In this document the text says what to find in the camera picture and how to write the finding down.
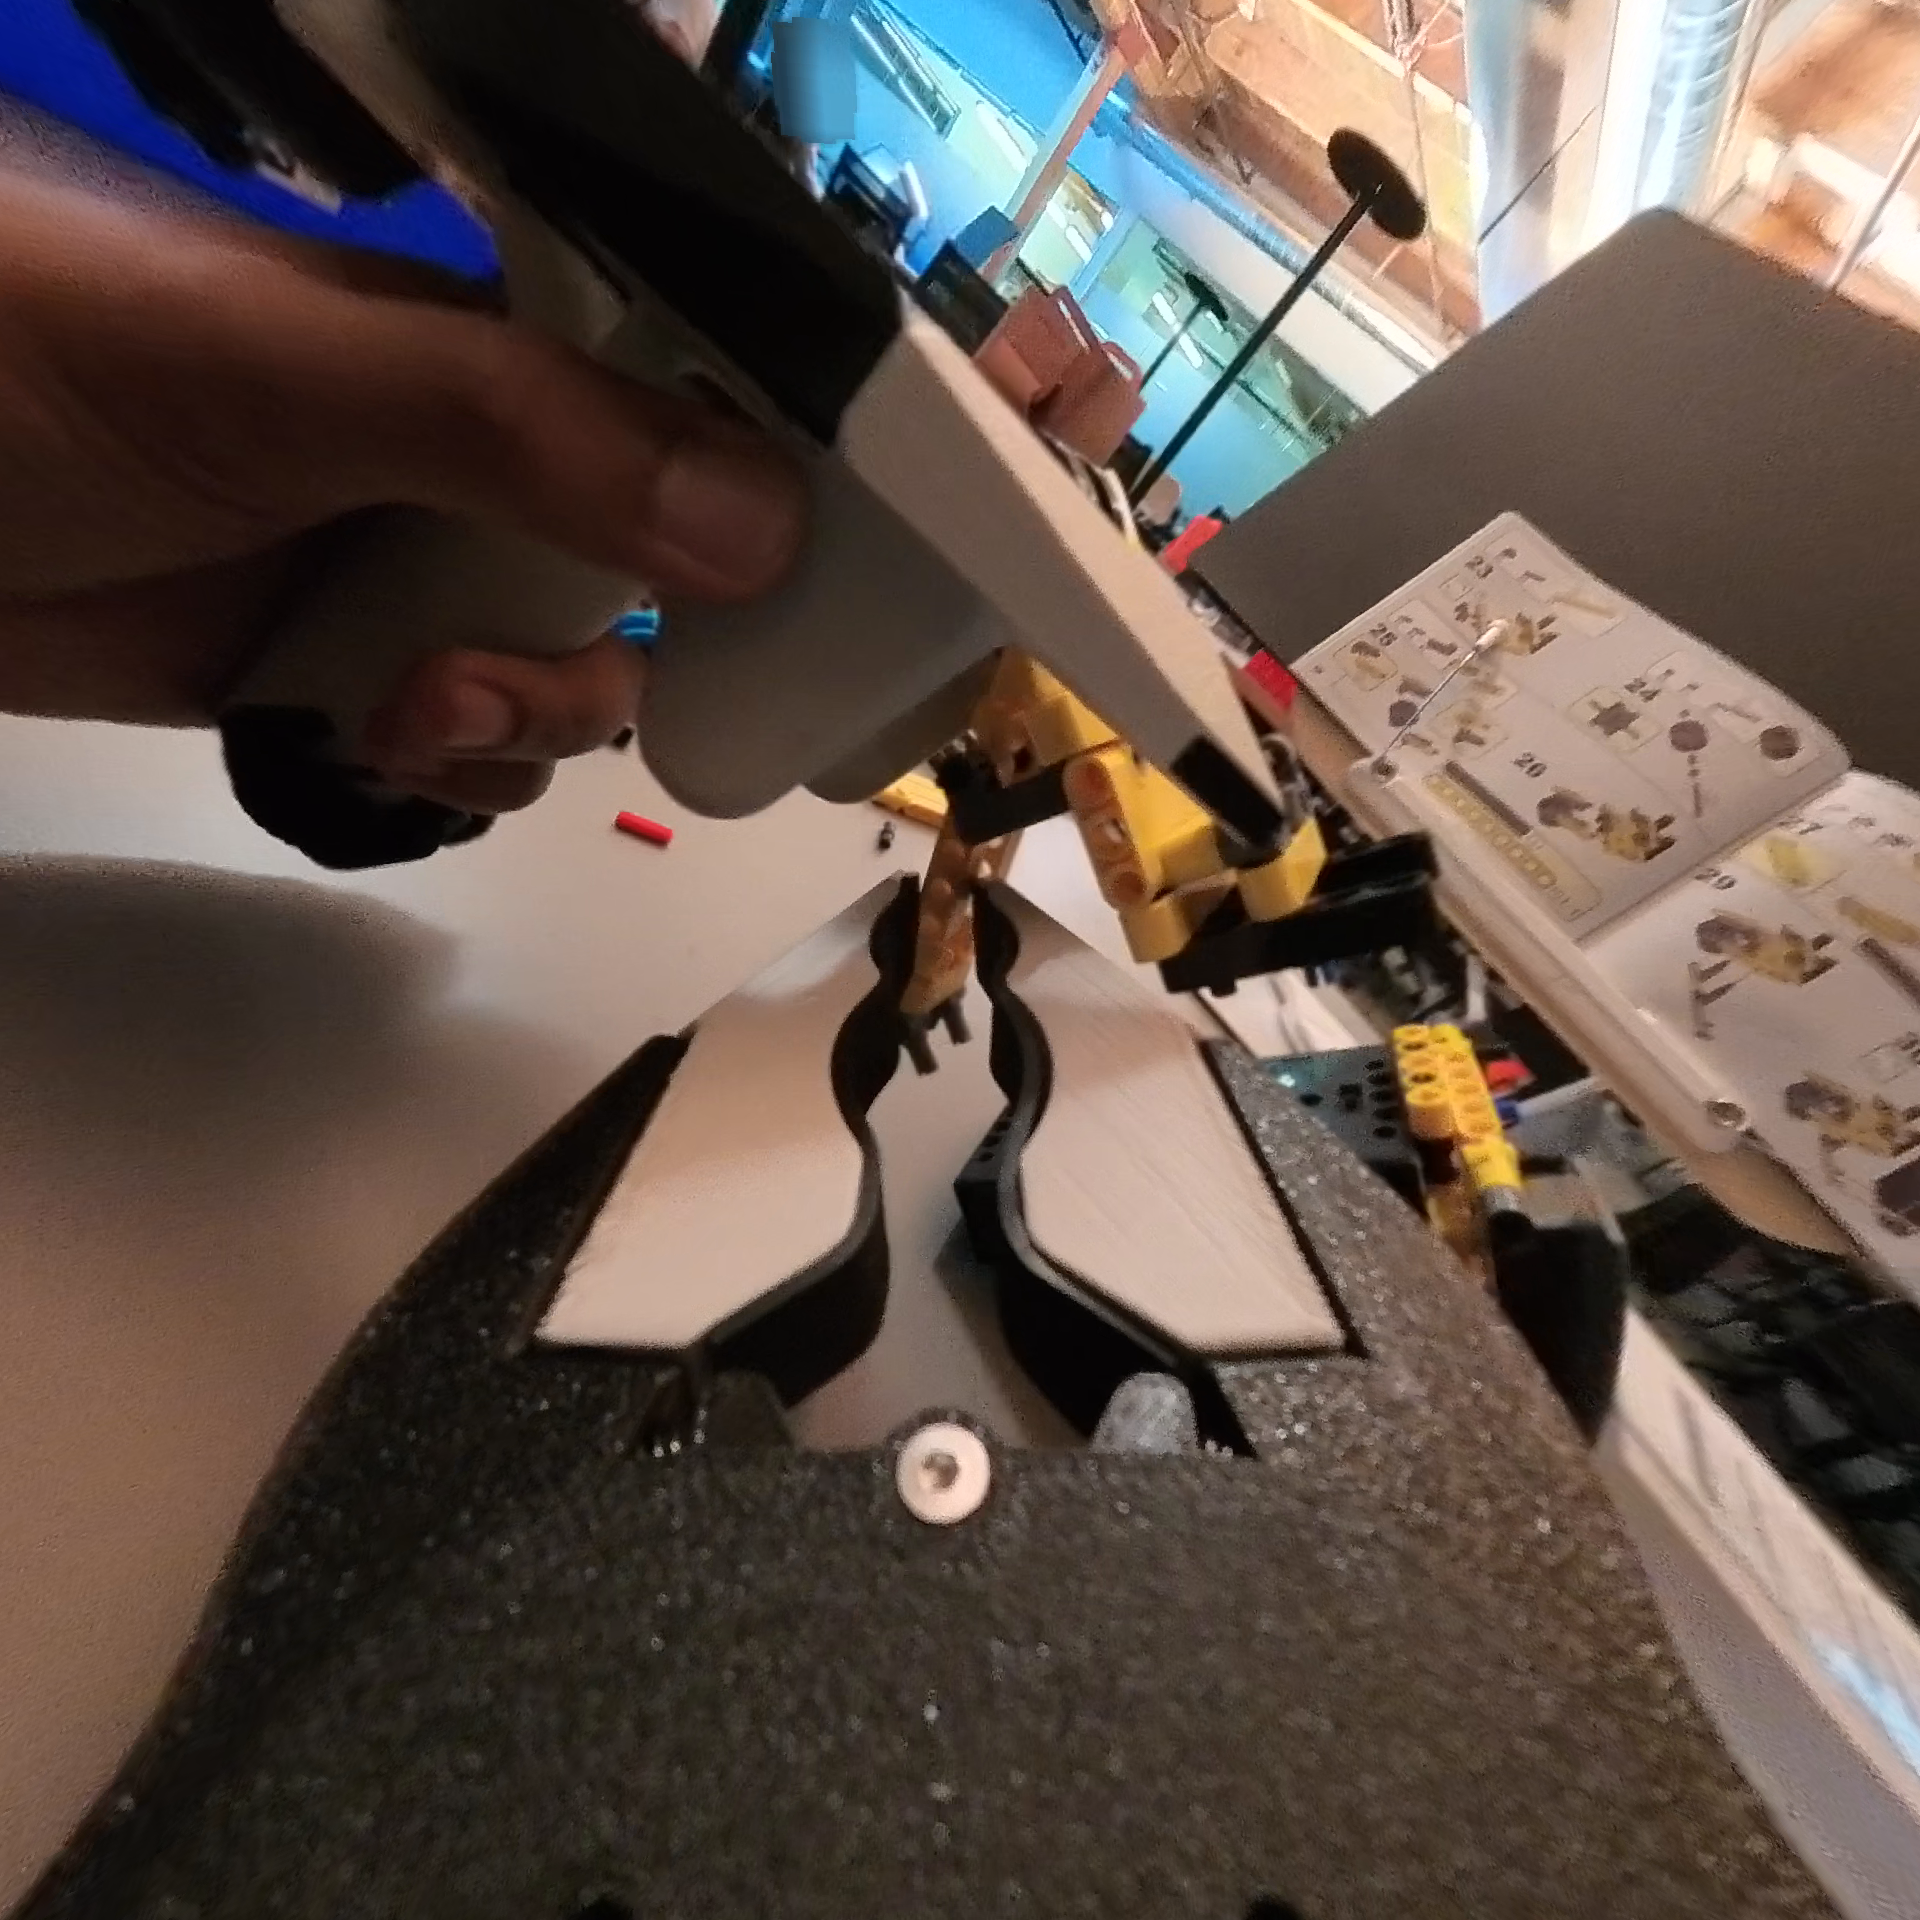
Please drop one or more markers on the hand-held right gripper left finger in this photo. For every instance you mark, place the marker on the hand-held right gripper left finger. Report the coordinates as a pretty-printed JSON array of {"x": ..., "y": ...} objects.
[{"x": 722, "y": 1171}]

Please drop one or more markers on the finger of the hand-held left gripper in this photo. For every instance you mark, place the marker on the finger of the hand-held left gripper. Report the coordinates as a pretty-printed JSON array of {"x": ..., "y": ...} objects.
[{"x": 1050, "y": 540}]

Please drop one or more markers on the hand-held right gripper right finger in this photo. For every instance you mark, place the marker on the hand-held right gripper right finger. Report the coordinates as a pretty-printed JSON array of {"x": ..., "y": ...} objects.
[{"x": 1171, "y": 1185}]

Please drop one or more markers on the black battery box toy model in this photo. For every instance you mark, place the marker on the black battery box toy model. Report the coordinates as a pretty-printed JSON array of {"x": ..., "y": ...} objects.
[{"x": 1447, "y": 1079}]

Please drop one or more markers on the yellow toy brick assembly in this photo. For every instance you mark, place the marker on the yellow toy brick assembly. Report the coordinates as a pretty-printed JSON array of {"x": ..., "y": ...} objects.
[{"x": 1141, "y": 839}]

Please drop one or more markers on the person's left hand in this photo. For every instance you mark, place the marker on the person's left hand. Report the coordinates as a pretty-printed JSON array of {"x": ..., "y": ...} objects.
[{"x": 226, "y": 451}]

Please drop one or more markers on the black toy brick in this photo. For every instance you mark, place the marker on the black toy brick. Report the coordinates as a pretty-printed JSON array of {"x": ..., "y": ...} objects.
[{"x": 998, "y": 1185}]

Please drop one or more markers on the brown bag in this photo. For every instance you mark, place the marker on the brown bag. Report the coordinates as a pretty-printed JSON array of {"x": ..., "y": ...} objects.
[{"x": 1050, "y": 360}]

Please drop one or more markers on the small red toy pin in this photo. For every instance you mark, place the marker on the small red toy pin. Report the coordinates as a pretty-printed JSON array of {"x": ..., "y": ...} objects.
[{"x": 640, "y": 828}]

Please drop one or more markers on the black floor lamp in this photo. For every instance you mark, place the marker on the black floor lamp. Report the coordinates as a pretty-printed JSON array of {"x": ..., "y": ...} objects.
[{"x": 1372, "y": 182}]

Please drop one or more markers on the white book stand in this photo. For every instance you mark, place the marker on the white book stand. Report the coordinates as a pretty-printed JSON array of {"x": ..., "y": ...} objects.
[{"x": 1636, "y": 1050}]

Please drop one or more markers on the dark grey panel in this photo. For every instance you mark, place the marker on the dark grey panel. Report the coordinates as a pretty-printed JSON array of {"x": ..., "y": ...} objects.
[{"x": 1575, "y": 390}]

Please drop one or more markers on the toy instruction booklet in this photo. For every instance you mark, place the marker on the toy instruction booklet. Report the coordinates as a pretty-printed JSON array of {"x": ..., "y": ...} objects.
[{"x": 1575, "y": 720}]

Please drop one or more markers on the silver spiral duct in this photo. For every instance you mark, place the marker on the silver spiral duct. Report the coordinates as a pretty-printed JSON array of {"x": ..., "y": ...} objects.
[{"x": 1605, "y": 120}]

